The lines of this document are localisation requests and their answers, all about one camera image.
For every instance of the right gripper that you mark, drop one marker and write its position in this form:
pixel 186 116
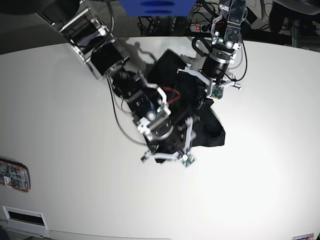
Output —
pixel 154 106

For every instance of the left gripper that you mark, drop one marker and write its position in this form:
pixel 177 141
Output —
pixel 224 44

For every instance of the black T-shirt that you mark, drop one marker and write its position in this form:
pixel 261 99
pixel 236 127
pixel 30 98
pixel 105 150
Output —
pixel 209 130

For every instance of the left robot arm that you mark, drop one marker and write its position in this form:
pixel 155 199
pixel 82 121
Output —
pixel 291 10

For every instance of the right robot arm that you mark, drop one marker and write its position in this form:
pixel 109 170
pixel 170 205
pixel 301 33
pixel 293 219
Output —
pixel 92 41

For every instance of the white power strip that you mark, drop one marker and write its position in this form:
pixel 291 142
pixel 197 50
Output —
pixel 200 28

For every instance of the blue plastic holder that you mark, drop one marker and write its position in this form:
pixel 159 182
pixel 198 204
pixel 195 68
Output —
pixel 165 8

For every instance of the clear orange parts box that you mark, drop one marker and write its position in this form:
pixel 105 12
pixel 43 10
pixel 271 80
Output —
pixel 14 175

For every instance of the white slotted table inset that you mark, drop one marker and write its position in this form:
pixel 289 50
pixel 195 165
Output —
pixel 25 221

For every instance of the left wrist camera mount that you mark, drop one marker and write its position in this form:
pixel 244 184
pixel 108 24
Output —
pixel 214 87

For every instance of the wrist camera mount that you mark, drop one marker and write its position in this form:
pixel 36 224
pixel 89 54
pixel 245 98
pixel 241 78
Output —
pixel 175 145
pixel 214 87

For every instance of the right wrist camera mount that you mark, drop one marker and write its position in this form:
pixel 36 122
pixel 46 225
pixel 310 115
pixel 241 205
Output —
pixel 175 145

